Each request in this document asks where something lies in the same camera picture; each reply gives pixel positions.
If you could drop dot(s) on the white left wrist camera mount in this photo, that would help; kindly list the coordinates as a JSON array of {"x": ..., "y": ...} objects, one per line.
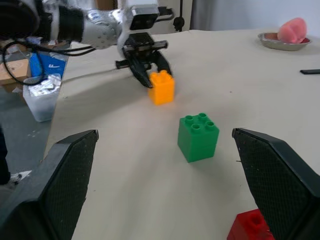
[{"x": 144, "y": 17}]

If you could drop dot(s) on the pink soft toy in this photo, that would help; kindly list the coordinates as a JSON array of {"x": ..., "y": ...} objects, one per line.
[{"x": 293, "y": 30}]

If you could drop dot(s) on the green toy brick cube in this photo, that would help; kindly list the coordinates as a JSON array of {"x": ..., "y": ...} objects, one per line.
[{"x": 197, "y": 140}]

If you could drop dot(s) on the shallow metal bowl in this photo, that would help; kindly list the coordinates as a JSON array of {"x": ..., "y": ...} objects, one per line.
[{"x": 275, "y": 43}]

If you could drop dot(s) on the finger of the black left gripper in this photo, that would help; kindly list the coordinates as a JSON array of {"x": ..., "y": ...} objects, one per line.
[
  {"x": 141, "y": 75},
  {"x": 163, "y": 63}
]

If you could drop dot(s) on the black background fixture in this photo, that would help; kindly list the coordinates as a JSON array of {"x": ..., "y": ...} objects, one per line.
[{"x": 179, "y": 23}]

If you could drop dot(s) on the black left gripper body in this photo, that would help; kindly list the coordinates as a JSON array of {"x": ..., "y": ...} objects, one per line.
[{"x": 141, "y": 43}]

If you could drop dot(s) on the silver foil packets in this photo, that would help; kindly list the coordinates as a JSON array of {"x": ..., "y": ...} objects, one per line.
[{"x": 46, "y": 86}]

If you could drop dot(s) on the orange toy brick cube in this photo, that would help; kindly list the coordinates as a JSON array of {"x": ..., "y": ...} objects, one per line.
[{"x": 162, "y": 88}]

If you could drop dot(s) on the flat black bar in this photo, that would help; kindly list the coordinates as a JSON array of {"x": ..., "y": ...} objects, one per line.
[{"x": 311, "y": 72}]

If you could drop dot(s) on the brown cardboard box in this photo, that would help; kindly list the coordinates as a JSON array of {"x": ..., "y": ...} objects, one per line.
[{"x": 15, "y": 70}]

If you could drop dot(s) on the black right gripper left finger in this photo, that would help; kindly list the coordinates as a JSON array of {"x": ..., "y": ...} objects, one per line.
[{"x": 62, "y": 180}]

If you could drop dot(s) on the translucent plastic bin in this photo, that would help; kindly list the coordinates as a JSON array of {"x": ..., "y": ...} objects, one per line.
[{"x": 41, "y": 105}]

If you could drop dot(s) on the blue box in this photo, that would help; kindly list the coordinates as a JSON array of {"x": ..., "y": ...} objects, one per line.
[{"x": 53, "y": 65}]

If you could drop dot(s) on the red toy brick cube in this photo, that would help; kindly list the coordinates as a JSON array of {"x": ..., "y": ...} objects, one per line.
[{"x": 247, "y": 227}]

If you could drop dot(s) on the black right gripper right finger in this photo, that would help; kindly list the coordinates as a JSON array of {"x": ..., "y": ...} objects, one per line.
[{"x": 277, "y": 180}]

